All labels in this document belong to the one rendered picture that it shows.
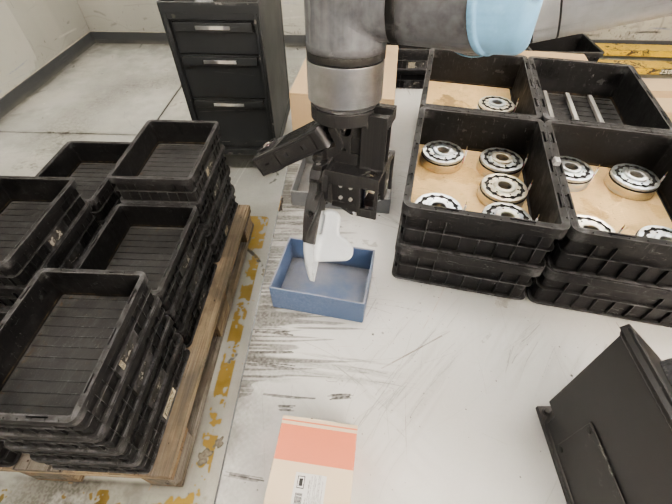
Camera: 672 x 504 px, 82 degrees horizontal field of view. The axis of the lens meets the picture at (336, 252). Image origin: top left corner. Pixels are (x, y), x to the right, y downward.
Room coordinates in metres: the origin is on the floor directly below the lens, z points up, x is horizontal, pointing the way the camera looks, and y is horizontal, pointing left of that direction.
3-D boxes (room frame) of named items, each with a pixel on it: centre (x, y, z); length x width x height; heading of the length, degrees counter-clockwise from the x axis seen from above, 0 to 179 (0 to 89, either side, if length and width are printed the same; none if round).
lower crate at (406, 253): (0.71, -0.31, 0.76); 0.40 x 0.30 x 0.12; 167
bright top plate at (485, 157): (0.80, -0.41, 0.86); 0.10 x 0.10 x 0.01
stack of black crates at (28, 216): (0.89, 1.06, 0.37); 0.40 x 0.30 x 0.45; 178
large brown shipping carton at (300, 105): (1.25, -0.04, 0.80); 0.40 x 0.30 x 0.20; 172
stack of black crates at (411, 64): (2.38, -0.46, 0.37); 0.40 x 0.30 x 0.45; 88
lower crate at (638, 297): (0.64, -0.61, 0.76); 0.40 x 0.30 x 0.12; 167
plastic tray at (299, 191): (0.90, -0.02, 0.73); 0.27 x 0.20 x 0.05; 82
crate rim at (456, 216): (0.71, -0.31, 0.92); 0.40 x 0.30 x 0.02; 167
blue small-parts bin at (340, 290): (0.53, 0.03, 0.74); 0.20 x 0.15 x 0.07; 78
